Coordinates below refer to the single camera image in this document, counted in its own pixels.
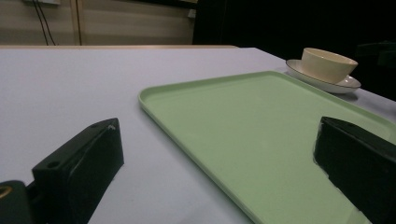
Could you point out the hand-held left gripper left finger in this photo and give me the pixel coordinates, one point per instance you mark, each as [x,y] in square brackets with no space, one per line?
[84,168]

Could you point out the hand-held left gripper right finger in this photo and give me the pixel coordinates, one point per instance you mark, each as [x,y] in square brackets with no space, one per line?
[361,161]

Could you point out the white plate with dark rim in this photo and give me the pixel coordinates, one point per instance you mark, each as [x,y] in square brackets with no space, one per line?
[341,85]

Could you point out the cream ceramic cup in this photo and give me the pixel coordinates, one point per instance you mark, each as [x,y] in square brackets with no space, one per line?
[327,66]

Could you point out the light green plastic tray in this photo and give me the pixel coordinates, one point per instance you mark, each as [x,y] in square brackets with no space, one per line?
[249,130]

